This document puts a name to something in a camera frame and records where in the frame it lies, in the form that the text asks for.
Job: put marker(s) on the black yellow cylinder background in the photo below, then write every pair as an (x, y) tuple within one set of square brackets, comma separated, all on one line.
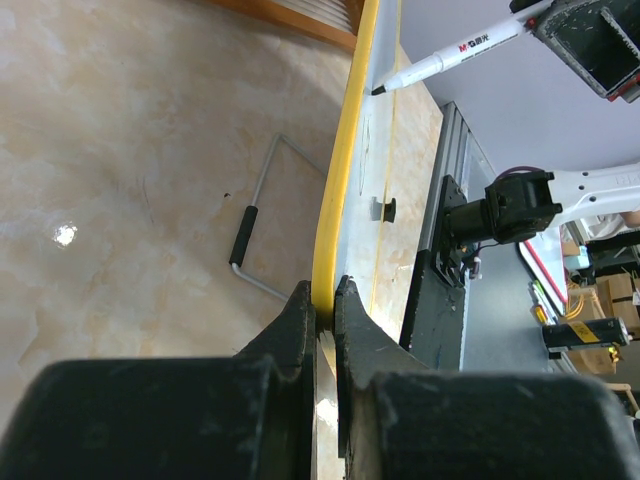
[(589, 334)]

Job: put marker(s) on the metal whiteboard stand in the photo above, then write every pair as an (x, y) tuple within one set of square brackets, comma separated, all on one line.
[(273, 246)]

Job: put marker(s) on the white marker pen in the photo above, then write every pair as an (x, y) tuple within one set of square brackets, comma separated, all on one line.
[(455, 52)]

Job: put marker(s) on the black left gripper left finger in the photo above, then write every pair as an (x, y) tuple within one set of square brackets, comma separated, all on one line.
[(247, 416)]

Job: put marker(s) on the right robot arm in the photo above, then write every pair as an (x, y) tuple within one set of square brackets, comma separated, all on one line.
[(517, 206)]

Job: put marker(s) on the orange wooden shelf rack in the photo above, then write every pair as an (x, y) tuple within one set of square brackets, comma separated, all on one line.
[(333, 22)]

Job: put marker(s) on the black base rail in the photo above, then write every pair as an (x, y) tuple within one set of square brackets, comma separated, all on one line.
[(433, 324)]

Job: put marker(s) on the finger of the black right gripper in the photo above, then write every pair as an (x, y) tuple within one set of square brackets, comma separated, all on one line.
[(598, 41)]

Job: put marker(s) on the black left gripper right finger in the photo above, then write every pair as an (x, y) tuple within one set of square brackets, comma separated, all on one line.
[(399, 419)]

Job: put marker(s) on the yellow framed whiteboard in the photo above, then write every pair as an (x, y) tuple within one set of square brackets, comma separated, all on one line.
[(374, 202)]

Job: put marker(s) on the red framed whiteboard background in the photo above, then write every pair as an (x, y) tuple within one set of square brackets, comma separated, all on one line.
[(543, 256)]

